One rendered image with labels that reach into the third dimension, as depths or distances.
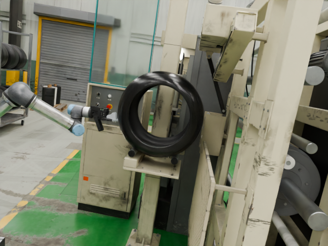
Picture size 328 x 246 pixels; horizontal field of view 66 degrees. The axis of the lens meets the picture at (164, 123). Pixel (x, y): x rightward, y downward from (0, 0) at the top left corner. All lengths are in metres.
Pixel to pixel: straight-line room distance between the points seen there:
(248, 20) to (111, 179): 1.87
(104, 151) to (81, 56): 8.71
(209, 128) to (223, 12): 0.86
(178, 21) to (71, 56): 9.30
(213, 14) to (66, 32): 10.09
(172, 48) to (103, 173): 1.34
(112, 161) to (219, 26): 1.63
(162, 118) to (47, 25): 9.87
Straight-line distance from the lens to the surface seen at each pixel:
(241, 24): 1.24
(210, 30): 1.32
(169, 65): 1.93
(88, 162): 2.56
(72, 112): 1.82
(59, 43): 11.26
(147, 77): 1.58
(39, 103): 1.66
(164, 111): 1.94
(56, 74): 11.25
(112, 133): 2.40
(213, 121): 1.87
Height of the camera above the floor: 1.39
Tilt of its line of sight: 10 degrees down
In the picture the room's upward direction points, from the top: 9 degrees clockwise
